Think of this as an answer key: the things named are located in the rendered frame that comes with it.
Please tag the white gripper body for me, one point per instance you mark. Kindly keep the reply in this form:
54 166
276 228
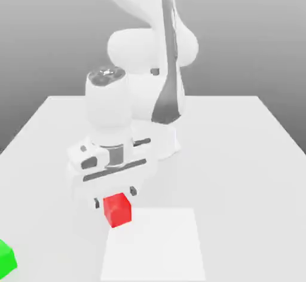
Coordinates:
114 181

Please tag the small red cube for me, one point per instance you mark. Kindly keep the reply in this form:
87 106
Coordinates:
117 210

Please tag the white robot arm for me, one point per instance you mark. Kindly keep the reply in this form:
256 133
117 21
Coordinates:
119 47

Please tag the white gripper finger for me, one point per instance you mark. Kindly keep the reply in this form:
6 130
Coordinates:
96 203
133 190

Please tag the small green cube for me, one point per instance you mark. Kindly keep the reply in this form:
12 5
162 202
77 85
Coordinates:
6 260

